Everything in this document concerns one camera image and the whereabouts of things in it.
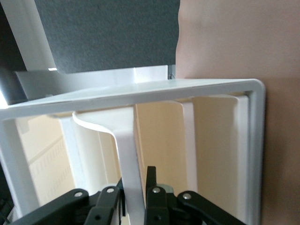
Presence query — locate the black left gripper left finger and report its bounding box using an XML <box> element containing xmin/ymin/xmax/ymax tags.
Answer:
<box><xmin>14</xmin><ymin>178</ymin><xmax>125</xmax><ymax>225</ymax></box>

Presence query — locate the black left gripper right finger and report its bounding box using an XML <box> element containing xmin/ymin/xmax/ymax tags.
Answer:
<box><xmin>145</xmin><ymin>166</ymin><xmax>244</xmax><ymax>225</ymax></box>

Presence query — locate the dark grey felt panel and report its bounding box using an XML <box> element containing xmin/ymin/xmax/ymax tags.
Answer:
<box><xmin>34</xmin><ymin>0</ymin><xmax>182</xmax><ymax>75</ymax></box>

